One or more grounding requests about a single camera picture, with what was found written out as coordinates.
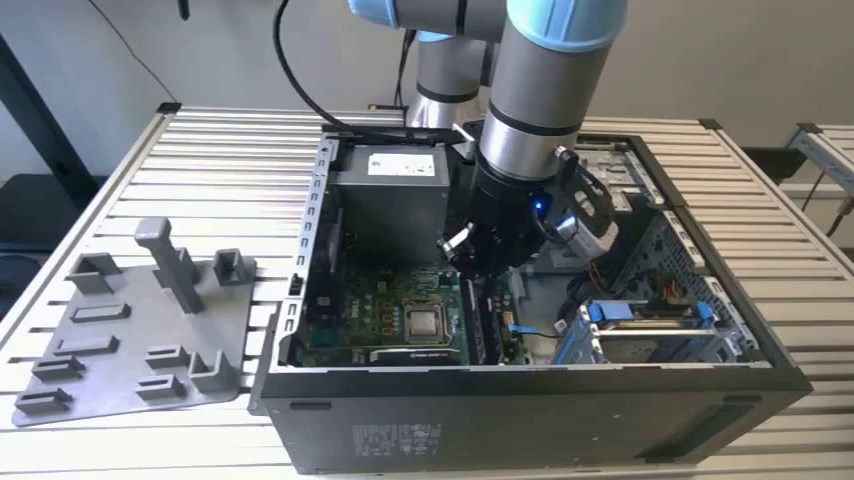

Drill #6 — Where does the grey power supply unit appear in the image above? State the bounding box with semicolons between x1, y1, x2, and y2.
330;144;450;266

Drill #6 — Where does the silver CPU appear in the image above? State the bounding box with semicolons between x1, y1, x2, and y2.
407;309;443;337

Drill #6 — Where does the green motherboard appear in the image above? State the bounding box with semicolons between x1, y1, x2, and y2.
296;214;535;369

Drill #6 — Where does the metal CPU socket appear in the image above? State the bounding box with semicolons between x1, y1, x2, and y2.
398;297;450;347

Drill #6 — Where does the black graphics card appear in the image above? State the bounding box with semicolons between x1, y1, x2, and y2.
366;347;467;367

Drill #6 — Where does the hard disk in blue carrier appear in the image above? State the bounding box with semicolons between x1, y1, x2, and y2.
577;298;726;366

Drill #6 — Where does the black open PC case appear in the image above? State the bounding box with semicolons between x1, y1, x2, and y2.
250;122;815;476

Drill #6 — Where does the grey plastic parts rack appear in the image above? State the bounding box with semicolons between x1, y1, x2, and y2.
11;217;260;429

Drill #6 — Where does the black desk stand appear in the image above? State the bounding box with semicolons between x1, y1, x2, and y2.
0;32;102;261

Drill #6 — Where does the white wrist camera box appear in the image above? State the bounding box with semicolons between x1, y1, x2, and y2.
551;214;619;254

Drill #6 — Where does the orange wire bundle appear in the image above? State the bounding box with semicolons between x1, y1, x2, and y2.
582;259;615;301

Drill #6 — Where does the black wire with blue plug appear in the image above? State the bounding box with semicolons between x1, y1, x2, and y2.
507;323;569;339

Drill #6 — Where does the black cable with connector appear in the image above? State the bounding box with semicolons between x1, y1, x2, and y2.
368;29;419;111

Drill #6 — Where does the aluminium frame side table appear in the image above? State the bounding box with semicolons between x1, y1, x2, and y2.
777;122;854;201

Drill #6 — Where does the thick black camera cable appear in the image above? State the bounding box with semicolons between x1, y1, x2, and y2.
275;0;408;136

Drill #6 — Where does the thin black wall cable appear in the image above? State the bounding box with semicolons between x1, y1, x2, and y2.
99;0;180;106

